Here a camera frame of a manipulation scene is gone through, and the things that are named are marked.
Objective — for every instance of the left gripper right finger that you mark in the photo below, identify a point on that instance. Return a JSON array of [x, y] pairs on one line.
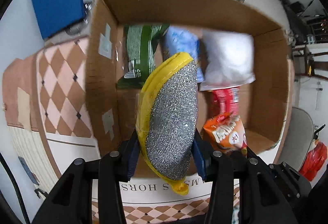
[[268, 193]]

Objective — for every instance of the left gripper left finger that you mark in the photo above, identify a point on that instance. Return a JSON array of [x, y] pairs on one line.
[[70, 199]]

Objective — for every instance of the orange snack bag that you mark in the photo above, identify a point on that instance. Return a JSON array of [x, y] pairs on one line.
[[226, 133]]

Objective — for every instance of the red snack bag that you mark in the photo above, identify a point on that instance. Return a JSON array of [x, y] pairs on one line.
[[225, 101]]

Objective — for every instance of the yellow silver scrub sponge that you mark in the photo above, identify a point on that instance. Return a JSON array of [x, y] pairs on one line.
[[166, 119]]

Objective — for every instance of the dark green snack bag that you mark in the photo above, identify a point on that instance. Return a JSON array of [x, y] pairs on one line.
[[141, 45]]

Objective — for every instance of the red plastic bag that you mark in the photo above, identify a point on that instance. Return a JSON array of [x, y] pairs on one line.
[[314, 160]]

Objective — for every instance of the grey padded chair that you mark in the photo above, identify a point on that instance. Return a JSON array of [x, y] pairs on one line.
[[298, 139]]

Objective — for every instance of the patterned tablecloth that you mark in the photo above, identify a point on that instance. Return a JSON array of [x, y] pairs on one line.
[[44, 100]]

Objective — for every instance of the cardboard box with print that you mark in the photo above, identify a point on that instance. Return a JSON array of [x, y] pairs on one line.
[[264, 105]]

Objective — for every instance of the dark wooden chair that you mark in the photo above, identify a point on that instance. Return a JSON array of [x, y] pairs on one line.
[[310, 65]]

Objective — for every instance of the white plastic bag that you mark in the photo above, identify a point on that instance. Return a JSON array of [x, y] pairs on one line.
[[230, 60]]

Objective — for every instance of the light blue packet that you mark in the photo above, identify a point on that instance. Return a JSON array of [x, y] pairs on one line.
[[177, 40]]

